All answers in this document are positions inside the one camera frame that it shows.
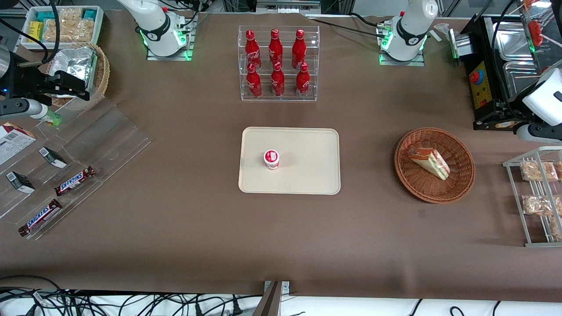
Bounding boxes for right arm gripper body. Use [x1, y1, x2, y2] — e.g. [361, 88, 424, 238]
[9, 66, 48, 101]

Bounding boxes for triangle sandwich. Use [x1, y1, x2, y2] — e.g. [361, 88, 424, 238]
[403, 137, 451, 181]

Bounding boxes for light tan wicker basket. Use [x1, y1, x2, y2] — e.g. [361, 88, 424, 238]
[45, 42, 110, 111]

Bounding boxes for beige plastic tray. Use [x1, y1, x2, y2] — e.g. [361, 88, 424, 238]
[238, 126, 341, 195]

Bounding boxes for dark brown wicker basket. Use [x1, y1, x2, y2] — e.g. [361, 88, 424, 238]
[394, 127, 476, 204]

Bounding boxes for silver foil snack bag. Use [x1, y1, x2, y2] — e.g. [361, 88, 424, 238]
[49, 46, 98, 95]

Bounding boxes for green bottle white cap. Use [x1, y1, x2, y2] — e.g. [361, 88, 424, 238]
[34, 108, 63, 128]

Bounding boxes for clear cracker packet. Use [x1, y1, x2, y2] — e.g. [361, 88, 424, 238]
[56, 7, 84, 22]
[43, 18, 71, 43]
[70, 18, 95, 42]

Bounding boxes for white plastic bin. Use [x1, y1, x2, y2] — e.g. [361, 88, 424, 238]
[20, 5, 104, 51]

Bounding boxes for white printed carton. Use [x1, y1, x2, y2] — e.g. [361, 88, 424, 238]
[0, 122, 37, 166]

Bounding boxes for clear acrylic stepped display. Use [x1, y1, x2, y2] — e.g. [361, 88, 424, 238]
[0, 97, 152, 241]

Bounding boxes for small black white box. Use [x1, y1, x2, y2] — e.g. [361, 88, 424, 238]
[6, 171, 36, 194]
[39, 147, 68, 169]

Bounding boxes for brown Snickers bar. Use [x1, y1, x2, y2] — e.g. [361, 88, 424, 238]
[54, 166, 96, 197]
[18, 198, 63, 237]

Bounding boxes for red cola bottle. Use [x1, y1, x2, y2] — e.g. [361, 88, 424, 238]
[245, 29, 262, 71]
[269, 29, 284, 66]
[246, 62, 263, 99]
[295, 62, 310, 98]
[271, 61, 285, 97]
[292, 29, 307, 68]

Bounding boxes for brown table cover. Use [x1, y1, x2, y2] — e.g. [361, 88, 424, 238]
[0, 10, 562, 303]

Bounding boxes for red white yogurt cup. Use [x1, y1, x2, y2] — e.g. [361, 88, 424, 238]
[263, 149, 280, 170]

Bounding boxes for clear acrylic bottle rack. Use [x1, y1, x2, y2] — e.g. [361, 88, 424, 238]
[238, 25, 320, 102]

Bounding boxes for clear plastic wrapper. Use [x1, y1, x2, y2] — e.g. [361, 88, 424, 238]
[431, 23, 455, 42]

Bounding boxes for black machine with yellow panel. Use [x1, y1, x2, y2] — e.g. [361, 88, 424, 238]
[448, 13, 562, 131]

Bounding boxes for red sausage on stick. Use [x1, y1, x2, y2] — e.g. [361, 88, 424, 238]
[528, 20, 562, 48]

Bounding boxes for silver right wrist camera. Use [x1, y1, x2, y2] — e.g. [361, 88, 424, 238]
[0, 99, 43, 119]

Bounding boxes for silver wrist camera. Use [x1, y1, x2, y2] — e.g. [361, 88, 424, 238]
[0, 99, 43, 119]
[516, 123, 562, 144]

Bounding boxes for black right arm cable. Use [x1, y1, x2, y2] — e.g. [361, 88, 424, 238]
[0, 0, 60, 66]

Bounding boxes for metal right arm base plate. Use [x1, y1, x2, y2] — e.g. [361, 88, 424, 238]
[146, 13, 194, 61]

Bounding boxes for aluminium frame structure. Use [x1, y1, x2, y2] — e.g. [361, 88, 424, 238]
[222, 0, 356, 18]

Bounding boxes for black base cable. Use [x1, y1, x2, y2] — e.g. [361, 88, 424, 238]
[307, 12, 391, 38]

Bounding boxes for grey metal bracket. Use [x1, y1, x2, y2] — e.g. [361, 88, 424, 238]
[252, 280, 290, 316]

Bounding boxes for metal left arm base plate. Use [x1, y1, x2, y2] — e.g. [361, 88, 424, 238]
[378, 22, 425, 66]

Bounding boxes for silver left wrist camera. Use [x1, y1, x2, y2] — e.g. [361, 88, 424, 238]
[516, 123, 562, 144]

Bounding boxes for grey metal wire rack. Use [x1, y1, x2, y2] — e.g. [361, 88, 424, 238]
[502, 146, 562, 248]

